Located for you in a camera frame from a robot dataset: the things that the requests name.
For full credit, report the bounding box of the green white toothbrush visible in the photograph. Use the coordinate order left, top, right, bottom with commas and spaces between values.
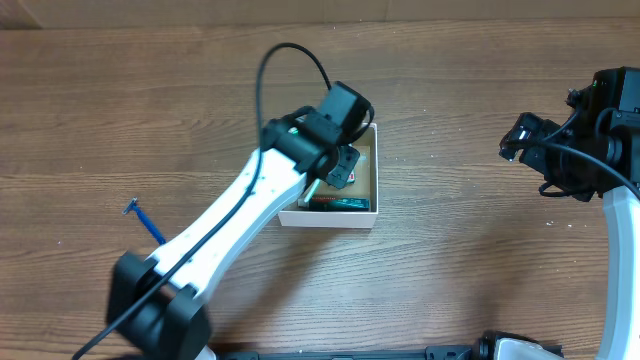
303, 179, 321, 203

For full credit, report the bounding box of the teal toothpaste tube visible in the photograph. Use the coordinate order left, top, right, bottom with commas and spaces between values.
297, 196, 370, 212

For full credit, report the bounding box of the blue disposable razor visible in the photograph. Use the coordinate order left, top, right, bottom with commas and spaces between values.
122, 197, 166, 245

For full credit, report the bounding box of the green soap packet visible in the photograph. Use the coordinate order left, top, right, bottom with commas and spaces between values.
347, 171, 356, 184

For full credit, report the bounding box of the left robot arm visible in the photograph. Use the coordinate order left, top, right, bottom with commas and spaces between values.
106, 82, 373, 359

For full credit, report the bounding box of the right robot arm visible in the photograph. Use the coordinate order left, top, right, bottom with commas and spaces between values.
499, 67, 639, 359

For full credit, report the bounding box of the white cardboard box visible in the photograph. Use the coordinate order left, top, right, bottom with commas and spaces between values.
278, 123, 379, 229

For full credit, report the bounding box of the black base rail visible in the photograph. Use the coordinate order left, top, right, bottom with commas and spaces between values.
216, 344, 496, 360

